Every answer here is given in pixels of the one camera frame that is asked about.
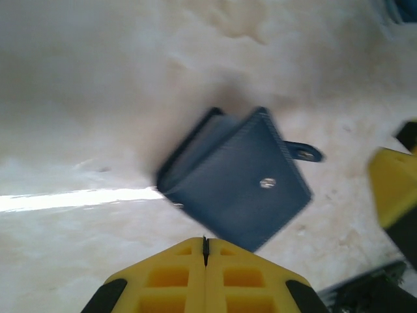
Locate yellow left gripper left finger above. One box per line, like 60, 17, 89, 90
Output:
83, 236, 208, 313

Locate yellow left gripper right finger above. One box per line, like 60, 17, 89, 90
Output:
205, 237, 330, 313

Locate blue card holder wallet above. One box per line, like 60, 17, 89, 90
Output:
154, 106, 326, 254

